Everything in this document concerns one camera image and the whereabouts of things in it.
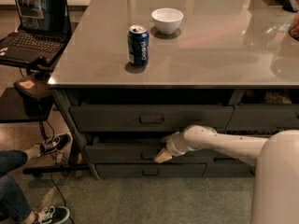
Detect black device with note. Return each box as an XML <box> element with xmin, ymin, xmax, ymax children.
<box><xmin>13</xmin><ymin>74</ymin><xmax>51</xmax><ymax>101</ymax></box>

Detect black laptop stand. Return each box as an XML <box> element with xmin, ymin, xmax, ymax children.
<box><xmin>0</xmin><ymin>59</ymin><xmax>90</xmax><ymax>176</ymax></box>

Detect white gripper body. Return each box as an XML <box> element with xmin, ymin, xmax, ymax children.
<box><xmin>166</xmin><ymin>132</ymin><xmax>188</xmax><ymax>156</ymax></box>

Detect black sneaker foot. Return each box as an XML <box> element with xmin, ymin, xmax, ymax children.
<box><xmin>33</xmin><ymin>206</ymin><xmax>70</xmax><ymax>224</ymax></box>
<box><xmin>39</xmin><ymin>133</ymin><xmax>73</xmax><ymax>156</ymax></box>

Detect black sneaker upper foot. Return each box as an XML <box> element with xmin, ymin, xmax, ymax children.
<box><xmin>39</xmin><ymin>133</ymin><xmax>73</xmax><ymax>156</ymax></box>

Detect white ceramic bowl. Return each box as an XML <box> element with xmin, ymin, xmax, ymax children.
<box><xmin>151</xmin><ymin>7</ymin><xmax>184</xmax><ymax>34</ymax></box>

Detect blue jeans upper leg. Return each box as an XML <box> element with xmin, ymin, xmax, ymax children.
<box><xmin>0</xmin><ymin>150</ymin><xmax>28</xmax><ymax>175</ymax></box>

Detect black open laptop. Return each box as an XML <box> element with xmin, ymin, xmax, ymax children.
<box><xmin>0</xmin><ymin>0</ymin><xmax>72</xmax><ymax>66</ymax></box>

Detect black floor cable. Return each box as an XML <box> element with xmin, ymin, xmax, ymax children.
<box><xmin>45</xmin><ymin>120</ymin><xmax>75</xmax><ymax>224</ymax></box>

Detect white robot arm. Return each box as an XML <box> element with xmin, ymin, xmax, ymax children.
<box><xmin>154</xmin><ymin>125</ymin><xmax>299</xmax><ymax>224</ymax></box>

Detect black sneaker lower foot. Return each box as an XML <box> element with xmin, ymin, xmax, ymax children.
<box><xmin>33</xmin><ymin>206</ymin><xmax>70</xmax><ymax>224</ymax></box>

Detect grey drawer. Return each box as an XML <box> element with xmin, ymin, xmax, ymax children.
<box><xmin>70</xmin><ymin>105</ymin><xmax>234</xmax><ymax>132</ymax></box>
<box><xmin>96</xmin><ymin>163</ymin><xmax>206</xmax><ymax>178</ymax></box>
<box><xmin>226</xmin><ymin>105</ymin><xmax>299</xmax><ymax>131</ymax></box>
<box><xmin>84</xmin><ymin>136</ymin><xmax>230</xmax><ymax>163</ymax></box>
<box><xmin>203</xmin><ymin>162</ymin><xmax>254</xmax><ymax>177</ymax></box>

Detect blue jeans lower leg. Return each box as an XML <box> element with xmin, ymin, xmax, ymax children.
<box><xmin>0</xmin><ymin>175</ymin><xmax>32</xmax><ymax>222</ymax></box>

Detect brown object right edge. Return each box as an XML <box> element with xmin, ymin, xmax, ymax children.
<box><xmin>289</xmin><ymin>13</ymin><xmax>299</xmax><ymax>40</ymax></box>

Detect blue jeans leg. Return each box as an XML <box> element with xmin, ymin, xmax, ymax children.
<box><xmin>0</xmin><ymin>150</ymin><xmax>28</xmax><ymax>175</ymax></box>
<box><xmin>0</xmin><ymin>175</ymin><xmax>32</xmax><ymax>222</ymax></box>

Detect blue soda can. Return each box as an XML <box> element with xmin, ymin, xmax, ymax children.
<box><xmin>128</xmin><ymin>24</ymin><xmax>149</xmax><ymax>66</ymax></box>

